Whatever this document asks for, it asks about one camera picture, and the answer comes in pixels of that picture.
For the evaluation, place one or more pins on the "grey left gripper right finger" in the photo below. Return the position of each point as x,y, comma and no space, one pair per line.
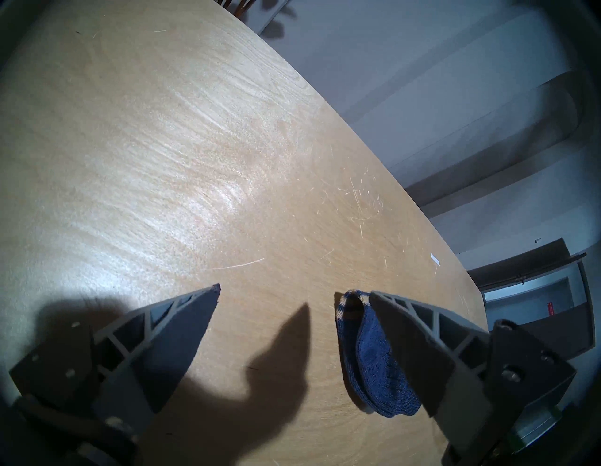
450,361

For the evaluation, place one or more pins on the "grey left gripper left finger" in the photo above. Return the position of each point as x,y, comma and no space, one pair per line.
145,347

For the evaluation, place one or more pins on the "blue sock with beige stripes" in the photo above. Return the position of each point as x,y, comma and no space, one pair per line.
371,357

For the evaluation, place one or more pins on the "dark wooden door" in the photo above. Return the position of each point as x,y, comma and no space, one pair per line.
540,333

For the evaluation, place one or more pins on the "tall potted leafy plant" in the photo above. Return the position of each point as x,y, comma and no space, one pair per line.
244,4

